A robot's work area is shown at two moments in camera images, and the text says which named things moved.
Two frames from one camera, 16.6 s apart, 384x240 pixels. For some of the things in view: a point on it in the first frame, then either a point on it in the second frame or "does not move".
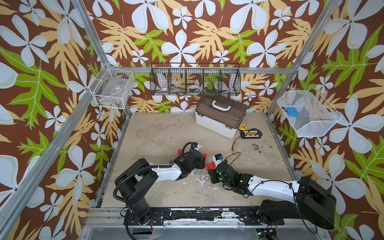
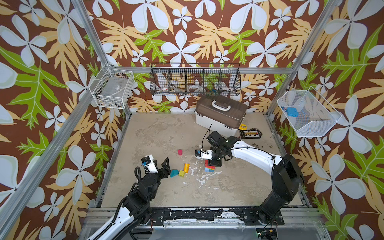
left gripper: x=202 y=163 -> x=166 y=170
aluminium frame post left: x=94 y=36 does not move
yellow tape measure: x=243 y=127 does not move
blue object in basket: x=292 y=112 does not move
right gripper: x=215 y=173 -> x=214 y=157
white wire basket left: x=112 y=88 does not move
